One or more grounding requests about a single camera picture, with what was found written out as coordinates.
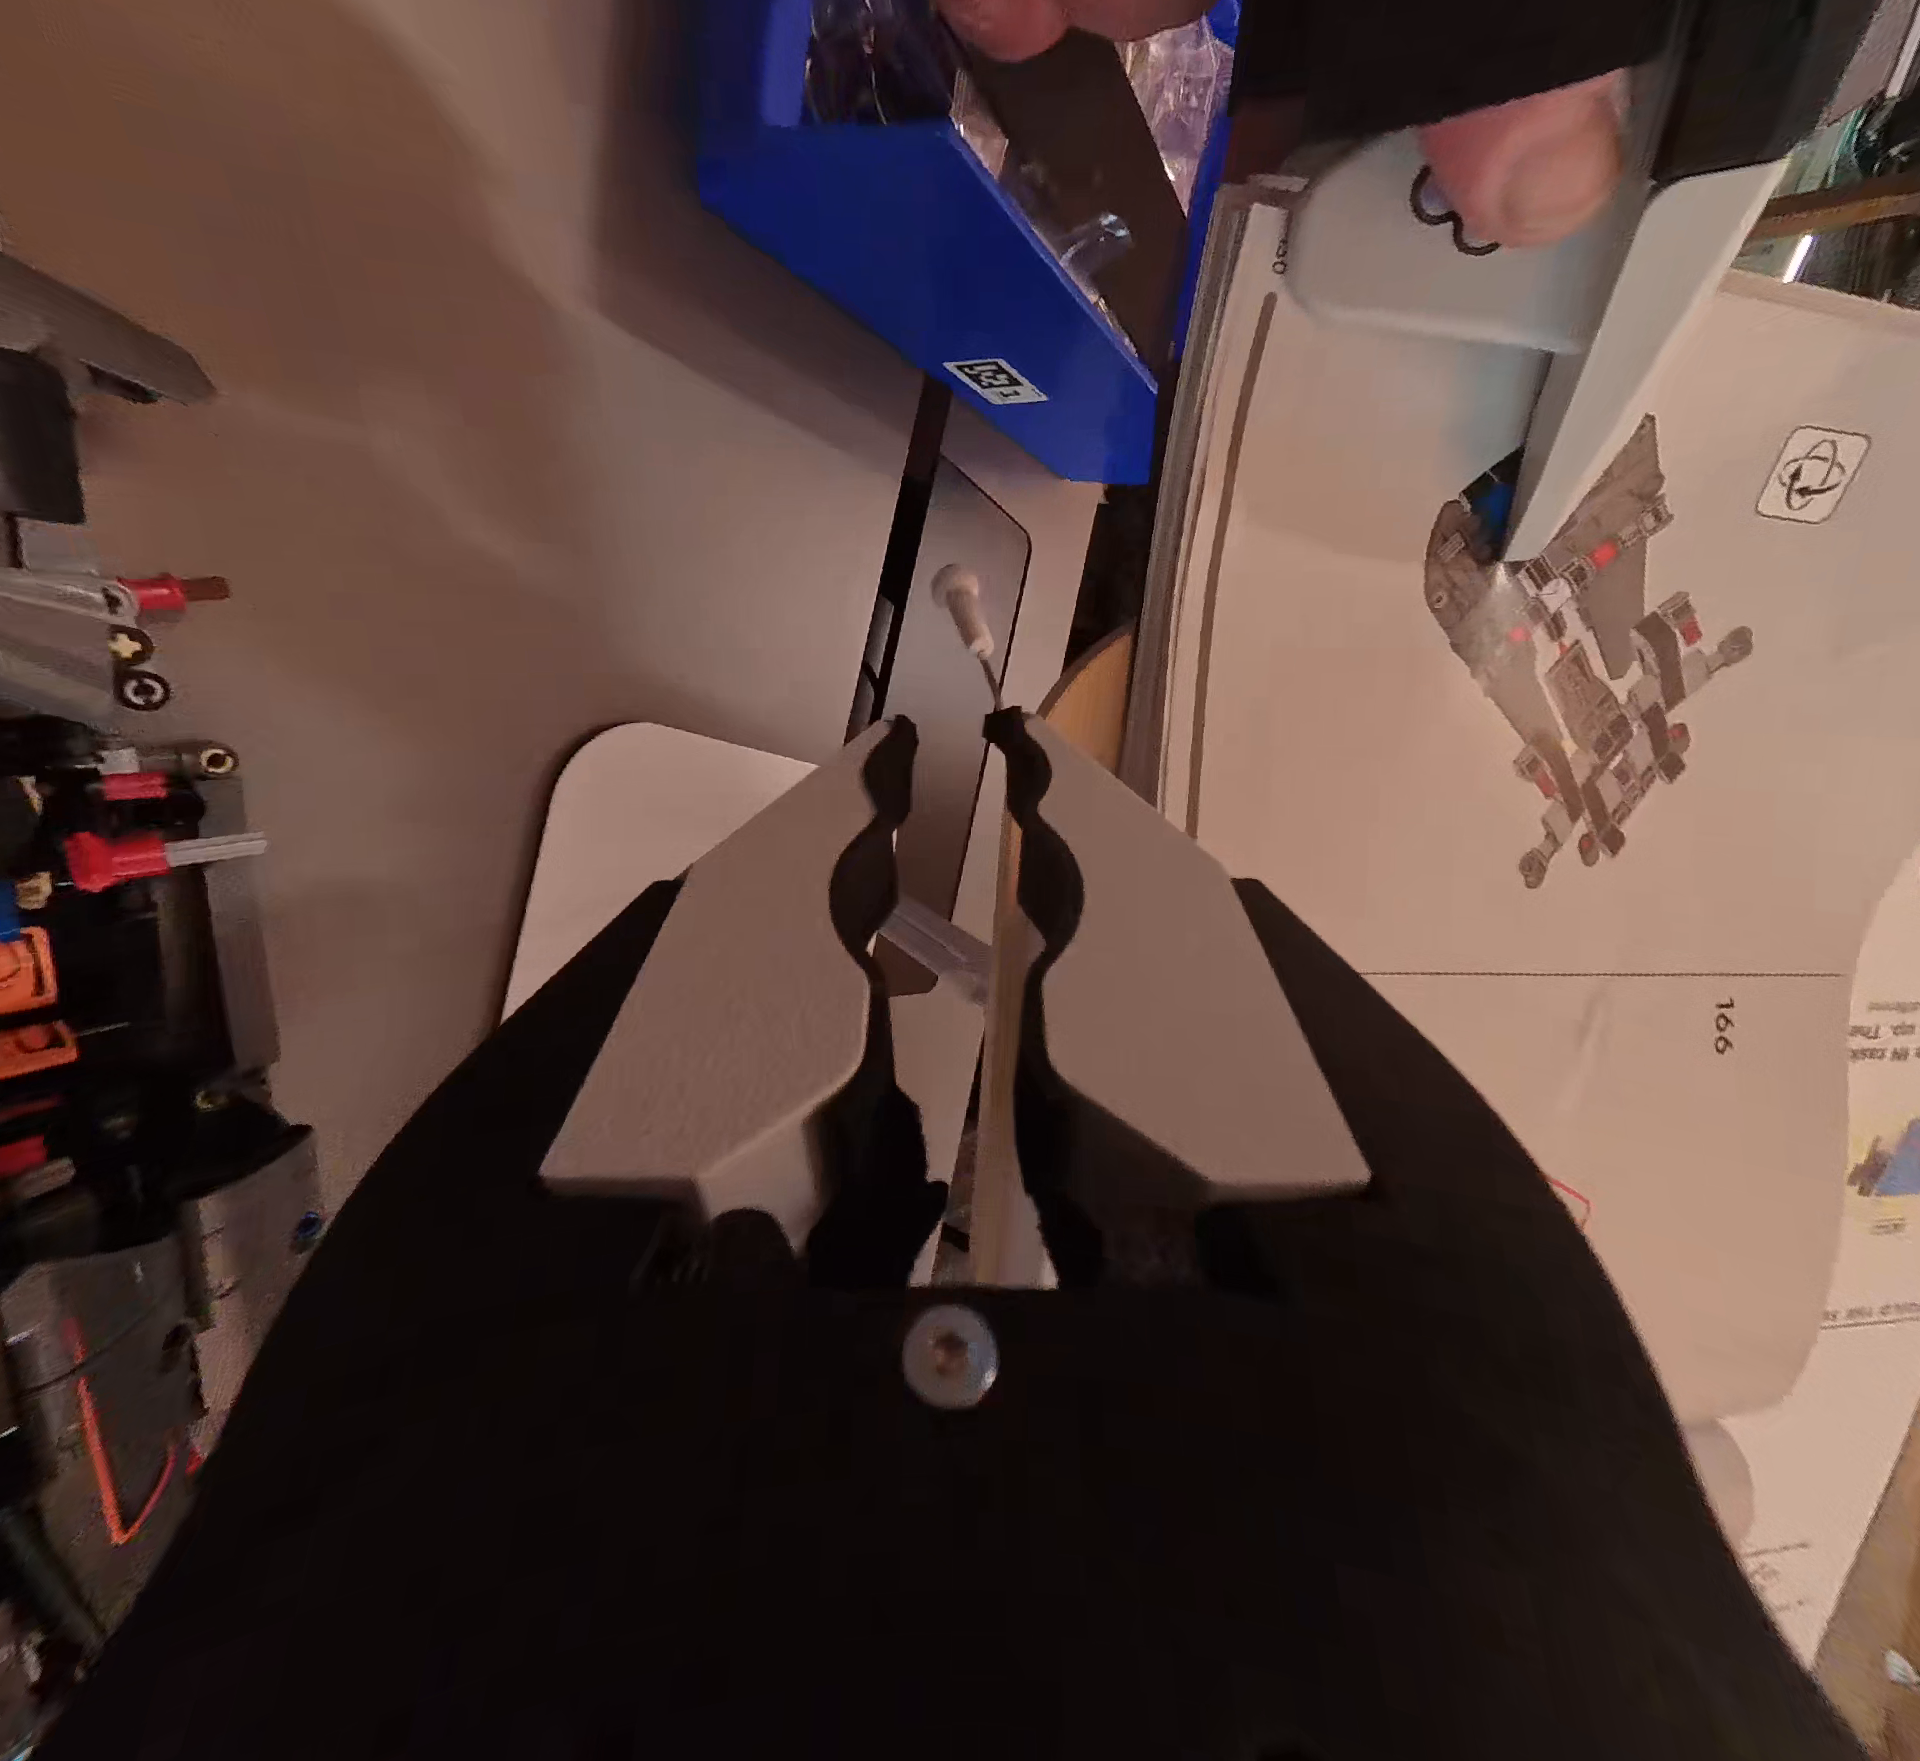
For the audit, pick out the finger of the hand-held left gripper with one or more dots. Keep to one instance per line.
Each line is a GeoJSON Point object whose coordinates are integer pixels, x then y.
{"type": "Point", "coordinates": [1635, 351]}

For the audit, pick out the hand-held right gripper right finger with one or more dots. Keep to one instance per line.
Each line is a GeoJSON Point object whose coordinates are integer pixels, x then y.
{"type": "Point", "coordinates": [1201, 1024]}

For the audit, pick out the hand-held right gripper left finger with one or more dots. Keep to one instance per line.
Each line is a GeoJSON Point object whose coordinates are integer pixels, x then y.
{"type": "Point", "coordinates": [704, 1024]}

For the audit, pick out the lego instruction booklet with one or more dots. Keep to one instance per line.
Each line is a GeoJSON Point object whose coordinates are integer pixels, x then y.
{"type": "Point", "coordinates": [1349, 815]}

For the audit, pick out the dark grey lego car model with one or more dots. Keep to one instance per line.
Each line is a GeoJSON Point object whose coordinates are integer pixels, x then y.
{"type": "Point", "coordinates": [120, 981]}

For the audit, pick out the blue plastic parts bin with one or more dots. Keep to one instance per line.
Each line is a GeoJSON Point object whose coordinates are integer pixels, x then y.
{"type": "Point", "coordinates": [900, 261]}

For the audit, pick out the white adjustable book stand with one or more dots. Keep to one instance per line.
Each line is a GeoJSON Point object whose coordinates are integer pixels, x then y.
{"type": "Point", "coordinates": [629, 815]}

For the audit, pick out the bundle of clear plastic bags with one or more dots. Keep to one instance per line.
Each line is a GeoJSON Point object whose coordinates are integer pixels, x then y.
{"type": "Point", "coordinates": [869, 66]}

